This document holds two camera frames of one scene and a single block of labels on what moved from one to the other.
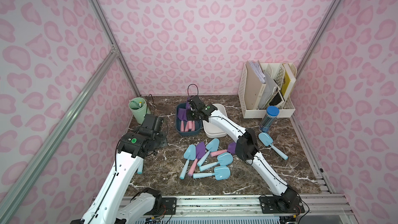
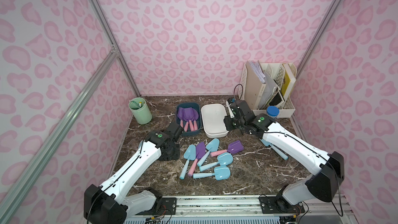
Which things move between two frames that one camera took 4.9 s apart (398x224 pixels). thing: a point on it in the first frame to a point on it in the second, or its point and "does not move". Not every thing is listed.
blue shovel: x=267 y=141 does not move
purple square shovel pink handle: x=182 y=113 does not move
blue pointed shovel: x=190 y=154 does not move
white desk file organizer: x=262 y=85 does not move
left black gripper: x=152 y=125 to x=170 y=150
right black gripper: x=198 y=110 to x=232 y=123
